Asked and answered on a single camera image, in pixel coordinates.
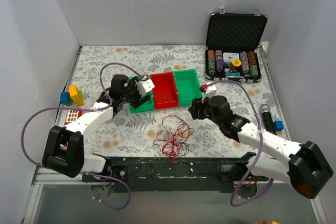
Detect thin white wire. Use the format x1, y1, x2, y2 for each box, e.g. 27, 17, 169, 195
156, 126, 184, 143

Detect red wires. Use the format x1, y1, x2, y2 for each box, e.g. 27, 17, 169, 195
153, 115, 195, 163

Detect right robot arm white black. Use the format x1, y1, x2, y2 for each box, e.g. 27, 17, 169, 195
188, 95, 334, 199

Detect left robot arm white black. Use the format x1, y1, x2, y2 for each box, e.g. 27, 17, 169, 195
42, 74, 155, 182

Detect left green plastic bin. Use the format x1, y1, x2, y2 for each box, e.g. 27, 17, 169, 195
127, 76, 155, 113

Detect green plastic bin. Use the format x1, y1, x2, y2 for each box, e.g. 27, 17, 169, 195
173, 69, 202, 106
127, 76, 155, 113

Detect right green plastic bin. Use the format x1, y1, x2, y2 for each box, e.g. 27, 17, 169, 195
173, 69, 202, 106

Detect red plastic bin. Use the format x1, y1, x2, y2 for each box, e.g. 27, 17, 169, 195
150, 72, 179, 110

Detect floral table mat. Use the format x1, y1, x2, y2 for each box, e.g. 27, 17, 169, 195
71, 45, 282, 157

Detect stacked colourful toy bricks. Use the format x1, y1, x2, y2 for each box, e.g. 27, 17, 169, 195
60, 84, 84, 106

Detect red white toy brick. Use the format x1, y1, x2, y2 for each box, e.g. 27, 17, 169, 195
64, 110, 83, 125

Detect white card deck box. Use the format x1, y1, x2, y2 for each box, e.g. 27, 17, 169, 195
223, 52, 240, 64

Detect yellow round disc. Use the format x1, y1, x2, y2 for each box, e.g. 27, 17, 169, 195
232, 59, 242, 67

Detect black microphone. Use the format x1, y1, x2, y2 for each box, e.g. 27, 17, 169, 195
259, 104, 276, 135

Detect black poker chip case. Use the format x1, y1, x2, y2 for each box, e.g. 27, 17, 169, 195
205, 13, 268, 83

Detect small blue cube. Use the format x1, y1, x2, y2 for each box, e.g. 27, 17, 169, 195
274, 120, 284, 131

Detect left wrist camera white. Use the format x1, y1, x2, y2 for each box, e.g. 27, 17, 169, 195
136, 76, 155, 97

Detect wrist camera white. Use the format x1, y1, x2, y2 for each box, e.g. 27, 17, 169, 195
200, 82, 217, 103
136, 76, 155, 97

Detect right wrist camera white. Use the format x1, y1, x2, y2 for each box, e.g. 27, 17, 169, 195
200, 82, 217, 103

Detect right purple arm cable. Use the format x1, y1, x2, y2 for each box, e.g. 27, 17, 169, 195
207, 79, 275, 207

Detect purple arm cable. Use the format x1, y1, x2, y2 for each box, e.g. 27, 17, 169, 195
207, 79, 275, 207
20, 62, 148, 210

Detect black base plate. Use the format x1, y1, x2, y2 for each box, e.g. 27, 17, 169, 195
81, 156, 270, 194

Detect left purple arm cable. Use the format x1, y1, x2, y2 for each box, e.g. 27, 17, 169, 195
20, 62, 148, 210

